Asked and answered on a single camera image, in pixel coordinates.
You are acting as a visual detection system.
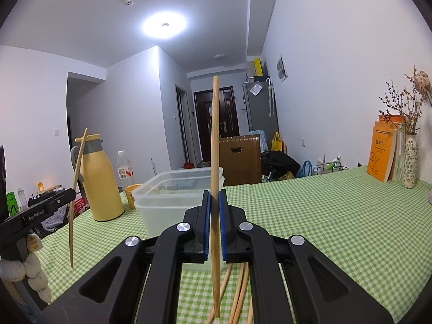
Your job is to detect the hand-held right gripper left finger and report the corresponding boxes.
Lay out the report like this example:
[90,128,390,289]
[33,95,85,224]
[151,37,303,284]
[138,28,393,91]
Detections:
[37,190,212,324]

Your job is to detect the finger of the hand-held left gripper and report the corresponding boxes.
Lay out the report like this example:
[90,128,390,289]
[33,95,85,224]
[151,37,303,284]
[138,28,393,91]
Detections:
[28,188,77,210]

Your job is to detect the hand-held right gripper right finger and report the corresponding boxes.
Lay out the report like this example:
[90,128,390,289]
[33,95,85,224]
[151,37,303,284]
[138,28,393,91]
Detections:
[218,189,395,324]

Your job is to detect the clear plastic container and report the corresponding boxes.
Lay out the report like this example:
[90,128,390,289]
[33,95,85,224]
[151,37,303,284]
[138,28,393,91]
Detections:
[131,167,225,271]

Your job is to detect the person's left hand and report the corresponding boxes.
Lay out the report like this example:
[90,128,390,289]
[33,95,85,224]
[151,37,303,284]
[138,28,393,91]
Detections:
[0,233,52,306]

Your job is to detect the grey clothes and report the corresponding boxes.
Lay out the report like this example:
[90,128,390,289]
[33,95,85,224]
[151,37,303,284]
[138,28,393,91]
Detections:
[43,205,68,229]

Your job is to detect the green packet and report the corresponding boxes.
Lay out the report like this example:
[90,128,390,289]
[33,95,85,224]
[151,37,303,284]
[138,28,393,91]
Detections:
[6,191,18,216]

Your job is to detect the red plastic basket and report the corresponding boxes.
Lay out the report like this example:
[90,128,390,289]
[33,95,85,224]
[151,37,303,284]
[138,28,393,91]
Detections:
[73,199,89,217]

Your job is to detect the dark monitor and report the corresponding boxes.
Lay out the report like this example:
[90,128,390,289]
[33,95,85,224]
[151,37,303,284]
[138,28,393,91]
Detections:
[0,145,7,221]

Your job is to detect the yellow thermos jug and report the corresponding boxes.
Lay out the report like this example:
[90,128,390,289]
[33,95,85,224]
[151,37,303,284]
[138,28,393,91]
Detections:
[70,134,126,222]

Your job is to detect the clear plastic water bottle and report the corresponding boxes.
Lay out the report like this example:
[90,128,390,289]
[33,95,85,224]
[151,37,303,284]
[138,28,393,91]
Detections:
[117,150,135,190]

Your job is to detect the yellow bear mug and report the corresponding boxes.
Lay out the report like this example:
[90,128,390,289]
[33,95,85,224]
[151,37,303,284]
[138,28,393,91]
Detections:
[124,184,144,209]

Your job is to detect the black bag heap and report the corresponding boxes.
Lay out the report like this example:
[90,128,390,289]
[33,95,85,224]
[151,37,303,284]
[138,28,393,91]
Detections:
[261,150,301,180]

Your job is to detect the blue checked cloth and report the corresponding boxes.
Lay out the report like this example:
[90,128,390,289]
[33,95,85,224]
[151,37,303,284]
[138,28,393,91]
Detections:
[250,130,269,153]

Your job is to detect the blue bag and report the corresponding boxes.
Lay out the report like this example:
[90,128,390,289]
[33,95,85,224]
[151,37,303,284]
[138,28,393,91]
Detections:
[296,160,313,178]

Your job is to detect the green checked tablecloth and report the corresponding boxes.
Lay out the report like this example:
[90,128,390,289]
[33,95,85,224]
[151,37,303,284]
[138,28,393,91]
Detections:
[32,165,432,324]

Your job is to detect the dark side door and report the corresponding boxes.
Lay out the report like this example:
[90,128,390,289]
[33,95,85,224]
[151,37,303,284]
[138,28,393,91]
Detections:
[175,83,189,170]

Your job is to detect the grey refrigerator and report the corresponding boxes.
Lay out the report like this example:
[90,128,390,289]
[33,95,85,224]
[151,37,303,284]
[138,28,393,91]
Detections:
[242,80,280,143]

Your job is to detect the dark front door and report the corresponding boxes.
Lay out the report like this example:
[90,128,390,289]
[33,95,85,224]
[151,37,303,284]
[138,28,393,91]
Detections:
[193,87,240,163]

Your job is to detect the white folded umbrella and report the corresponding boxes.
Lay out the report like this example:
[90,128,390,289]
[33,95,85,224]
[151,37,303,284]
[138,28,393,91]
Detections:
[266,78,275,117]

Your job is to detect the orange book with black print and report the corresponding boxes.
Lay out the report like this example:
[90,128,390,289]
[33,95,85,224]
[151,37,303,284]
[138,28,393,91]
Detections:
[367,126,399,182]

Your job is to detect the pale green book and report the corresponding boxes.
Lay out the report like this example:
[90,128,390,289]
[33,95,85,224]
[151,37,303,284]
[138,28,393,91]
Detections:
[391,131,407,180]

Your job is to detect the floral patterned vase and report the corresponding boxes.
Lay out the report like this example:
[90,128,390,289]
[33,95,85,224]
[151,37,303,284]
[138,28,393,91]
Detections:
[402,134,419,189]

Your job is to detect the plain orange book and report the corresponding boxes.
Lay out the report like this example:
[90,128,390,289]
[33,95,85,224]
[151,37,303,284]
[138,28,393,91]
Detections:
[377,114,406,132]

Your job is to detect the round ceiling lamp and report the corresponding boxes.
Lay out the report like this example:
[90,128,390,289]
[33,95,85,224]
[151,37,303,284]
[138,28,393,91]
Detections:
[142,11,187,40]

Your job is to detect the dried flower bunch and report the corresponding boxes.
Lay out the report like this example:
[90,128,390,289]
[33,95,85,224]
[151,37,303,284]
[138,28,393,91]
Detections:
[377,65,432,136]

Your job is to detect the white wire rack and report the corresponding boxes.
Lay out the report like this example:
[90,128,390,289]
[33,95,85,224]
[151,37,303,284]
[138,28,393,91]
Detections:
[313,155,348,175]

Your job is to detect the white wall panel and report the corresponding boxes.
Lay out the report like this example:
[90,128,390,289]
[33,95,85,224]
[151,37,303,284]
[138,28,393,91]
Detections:
[276,53,289,82]

